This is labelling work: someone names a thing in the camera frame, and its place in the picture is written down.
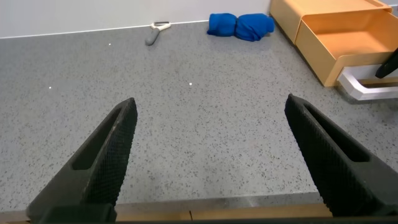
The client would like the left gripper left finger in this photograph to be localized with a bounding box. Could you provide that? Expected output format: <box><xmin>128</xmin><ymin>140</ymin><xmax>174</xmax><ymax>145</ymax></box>
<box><xmin>25</xmin><ymin>97</ymin><xmax>139</xmax><ymax>223</ymax></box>

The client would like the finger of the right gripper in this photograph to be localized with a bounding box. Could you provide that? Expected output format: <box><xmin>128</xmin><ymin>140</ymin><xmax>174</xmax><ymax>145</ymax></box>
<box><xmin>374</xmin><ymin>47</ymin><xmax>398</xmax><ymax>80</ymax></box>

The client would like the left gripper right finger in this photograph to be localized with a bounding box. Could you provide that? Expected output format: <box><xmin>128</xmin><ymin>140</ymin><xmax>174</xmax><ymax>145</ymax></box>
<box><xmin>284</xmin><ymin>93</ymin><xmax>398</xmax><ymax>218</ymax></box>

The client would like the yellow drawer with white handle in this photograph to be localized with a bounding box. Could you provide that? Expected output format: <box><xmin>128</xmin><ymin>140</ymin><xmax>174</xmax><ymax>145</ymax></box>
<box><xmin>294</xmin><ymin>8</ymin><xmax>398</xmax><ymax>101</ymax></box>

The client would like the yellow drawer cabinet case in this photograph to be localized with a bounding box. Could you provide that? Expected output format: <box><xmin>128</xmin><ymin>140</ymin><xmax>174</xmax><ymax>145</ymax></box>
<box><xmin>269</xmin><ymin>0</ymin><xmax>394</xmax><ymax>45</ymax></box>

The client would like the grey and white peeler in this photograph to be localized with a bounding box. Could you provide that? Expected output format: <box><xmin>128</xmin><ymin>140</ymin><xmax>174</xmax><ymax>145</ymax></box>
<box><xmin>144</xmin><ymin>21</ymin><xmax>172</xmax><ymax>47</ymax></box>

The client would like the blue crumpled cloth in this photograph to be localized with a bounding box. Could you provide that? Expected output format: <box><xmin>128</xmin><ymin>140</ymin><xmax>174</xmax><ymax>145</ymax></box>
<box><xmin>206</xmin><ymin>12</ymin><xmax>276</xmax><ymax>43</ymax></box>

